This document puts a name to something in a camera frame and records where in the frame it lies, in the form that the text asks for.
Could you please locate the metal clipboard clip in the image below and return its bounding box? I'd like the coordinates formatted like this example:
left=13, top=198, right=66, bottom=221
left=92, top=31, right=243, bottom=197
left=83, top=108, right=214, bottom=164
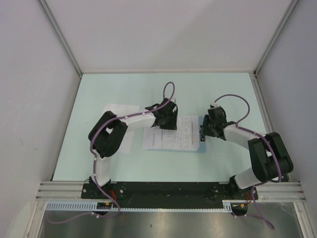
left=199, top=124, right=206, bottom=142

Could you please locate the light blue clipboard folder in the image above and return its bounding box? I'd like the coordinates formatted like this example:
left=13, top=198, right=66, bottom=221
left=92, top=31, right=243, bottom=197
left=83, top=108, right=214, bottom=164
left=146, top=115, right=208, bottom=153

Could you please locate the printed paper sheet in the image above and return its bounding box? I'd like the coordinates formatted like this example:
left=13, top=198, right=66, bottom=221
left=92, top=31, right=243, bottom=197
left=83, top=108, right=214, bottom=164
left=143, top=114, right=200, bottom=152

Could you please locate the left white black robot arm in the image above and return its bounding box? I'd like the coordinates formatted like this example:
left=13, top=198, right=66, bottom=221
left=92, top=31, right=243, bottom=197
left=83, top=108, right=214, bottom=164
left=88, top=98, right=178, bottom=198

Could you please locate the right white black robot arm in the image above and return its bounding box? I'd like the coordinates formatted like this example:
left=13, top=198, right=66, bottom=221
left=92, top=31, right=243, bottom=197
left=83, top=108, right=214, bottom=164
left=200, top=103, right=294, bottom=199

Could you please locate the blank white paper sheet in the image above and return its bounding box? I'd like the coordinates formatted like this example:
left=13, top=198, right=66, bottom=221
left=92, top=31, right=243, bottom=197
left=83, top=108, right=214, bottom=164
left=103, top=103, right=141, bottom=154

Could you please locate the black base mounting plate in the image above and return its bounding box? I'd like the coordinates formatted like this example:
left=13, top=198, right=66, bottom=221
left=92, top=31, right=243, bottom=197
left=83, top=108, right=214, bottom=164
left=81, top=181, right=259, bottom=209

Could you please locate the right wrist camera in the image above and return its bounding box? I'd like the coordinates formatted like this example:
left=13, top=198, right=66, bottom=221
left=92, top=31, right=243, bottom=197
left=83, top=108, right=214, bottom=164
left=210, top=102, right=220, bottom=108

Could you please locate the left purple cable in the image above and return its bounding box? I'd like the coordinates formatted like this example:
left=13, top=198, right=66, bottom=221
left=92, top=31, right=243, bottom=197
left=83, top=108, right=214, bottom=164
left=47, top=81, right=177, bottom=225

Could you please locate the purple cable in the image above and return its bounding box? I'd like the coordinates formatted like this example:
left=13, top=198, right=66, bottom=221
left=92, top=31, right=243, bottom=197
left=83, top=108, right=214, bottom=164
left=214, top=94, right=284, bottom=230
left=47, top=81, right=177, bottom=225

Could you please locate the right aluminium side rail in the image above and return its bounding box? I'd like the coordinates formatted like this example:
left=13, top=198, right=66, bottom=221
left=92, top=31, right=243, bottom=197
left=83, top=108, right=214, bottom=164
left=249, top=72, right=274, bottom=132

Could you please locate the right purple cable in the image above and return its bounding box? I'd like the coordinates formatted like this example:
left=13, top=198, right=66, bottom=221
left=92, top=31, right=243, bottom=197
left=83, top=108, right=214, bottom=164
left=214, top=94, right=284, bottom=230

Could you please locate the white slotted cable duct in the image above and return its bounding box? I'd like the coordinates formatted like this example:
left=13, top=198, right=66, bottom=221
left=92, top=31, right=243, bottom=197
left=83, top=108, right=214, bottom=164
left=46, top=200, right=235, bottom=213

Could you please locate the aluminium front rail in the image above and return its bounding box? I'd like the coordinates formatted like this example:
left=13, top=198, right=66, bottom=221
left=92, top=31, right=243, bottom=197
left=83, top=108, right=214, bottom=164
left=37, top=181, right=306, bottom=202

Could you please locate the right aluminium corner post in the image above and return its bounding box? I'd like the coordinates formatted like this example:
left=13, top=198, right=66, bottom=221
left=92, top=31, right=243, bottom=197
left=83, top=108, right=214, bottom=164
left=253, top=0, right=300, bottom=76

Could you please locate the aluminium corner post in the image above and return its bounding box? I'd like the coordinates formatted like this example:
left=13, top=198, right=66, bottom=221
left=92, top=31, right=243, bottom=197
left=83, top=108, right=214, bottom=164
left=36, top=0, right=83, bottom=78
left=253, top=0, right=300, bottom=76

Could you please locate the left aluminium corner post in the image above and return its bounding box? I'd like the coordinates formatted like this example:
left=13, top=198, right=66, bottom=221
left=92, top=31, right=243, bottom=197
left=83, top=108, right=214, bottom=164
left=36, top=0, right=83, bottom=78

